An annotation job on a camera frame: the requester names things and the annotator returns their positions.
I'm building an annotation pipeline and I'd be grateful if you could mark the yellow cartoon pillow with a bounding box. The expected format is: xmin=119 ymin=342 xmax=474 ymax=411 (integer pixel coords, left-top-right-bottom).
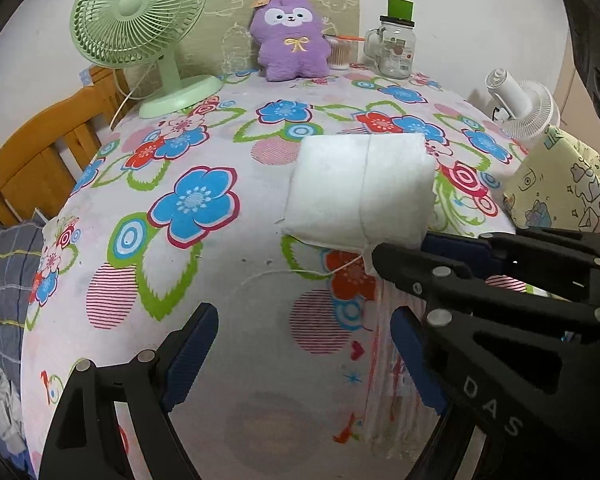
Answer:
xmin=502 ymin=125 xmax=600 ymax=238

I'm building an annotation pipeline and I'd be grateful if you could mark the clear pink striped plastic bag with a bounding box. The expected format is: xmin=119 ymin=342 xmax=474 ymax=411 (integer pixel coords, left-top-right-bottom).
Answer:
xmin=365 ymin=280 xmax=431 ymax=451

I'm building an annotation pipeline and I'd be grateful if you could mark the white fan cable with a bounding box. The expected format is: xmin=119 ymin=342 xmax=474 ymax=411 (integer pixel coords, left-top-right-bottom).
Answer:
xmin=111 ymin=67 xmax=156 ymax=131

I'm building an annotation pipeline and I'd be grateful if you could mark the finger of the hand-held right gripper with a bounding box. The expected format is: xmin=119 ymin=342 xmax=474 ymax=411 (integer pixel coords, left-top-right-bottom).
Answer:
xmin=422 ymin=227 xmax=600 ymax=306
xmin=372 ymin=242 xmax=600 ymax=461

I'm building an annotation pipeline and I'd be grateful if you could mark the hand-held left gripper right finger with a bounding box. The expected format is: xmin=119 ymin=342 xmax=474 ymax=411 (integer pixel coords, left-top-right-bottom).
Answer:
xmin=390 ymin=305 xmax=481 ymax=480

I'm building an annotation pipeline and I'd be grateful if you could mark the glass jar with handle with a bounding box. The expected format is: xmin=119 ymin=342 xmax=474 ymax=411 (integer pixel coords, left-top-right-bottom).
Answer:
xmin=364 ymin=0 xmax=418 ymax=80

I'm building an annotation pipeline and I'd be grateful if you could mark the small white fan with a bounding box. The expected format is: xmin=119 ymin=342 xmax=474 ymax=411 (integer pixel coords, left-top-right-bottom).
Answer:
xmin=484 ymin=67 xmax=561 ymax=141

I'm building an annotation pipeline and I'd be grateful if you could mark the grey plaid blanket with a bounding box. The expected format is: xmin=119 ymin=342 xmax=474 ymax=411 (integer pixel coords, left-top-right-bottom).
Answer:
xmin=0 ymin=220 xmax=48 ymax=361

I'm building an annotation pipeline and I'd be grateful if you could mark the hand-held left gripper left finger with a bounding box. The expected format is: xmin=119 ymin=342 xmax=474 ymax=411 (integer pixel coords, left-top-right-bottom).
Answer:
xmin=39 ymin=302 xmax=220 ymax=480

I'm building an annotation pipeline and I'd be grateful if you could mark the cotton swab container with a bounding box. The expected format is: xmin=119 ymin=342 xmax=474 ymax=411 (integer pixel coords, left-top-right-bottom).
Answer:
xmin=326 ymin=35 xmax=366 ymax=71

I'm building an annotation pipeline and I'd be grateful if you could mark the green desk fan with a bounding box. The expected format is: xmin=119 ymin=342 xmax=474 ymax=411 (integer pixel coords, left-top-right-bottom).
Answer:
xmin=70 ymin=0 xmax=226 ymax=120

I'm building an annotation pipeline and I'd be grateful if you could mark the purple plush toy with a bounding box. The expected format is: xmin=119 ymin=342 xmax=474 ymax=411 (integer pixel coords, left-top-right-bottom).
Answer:
xmin=250 ymin=0 xmax=332 ymax=82

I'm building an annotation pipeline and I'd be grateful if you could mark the wooden bed headboard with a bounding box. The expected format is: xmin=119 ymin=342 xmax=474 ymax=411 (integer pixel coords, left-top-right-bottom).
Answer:
xmin=0 ymin=65 xmax=131 ymax=228

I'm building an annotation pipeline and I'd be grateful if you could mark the floral tablecloth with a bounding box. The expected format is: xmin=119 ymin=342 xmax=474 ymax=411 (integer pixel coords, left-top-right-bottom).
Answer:
xmin=21 ymin=62 xmax=536 ymax=480

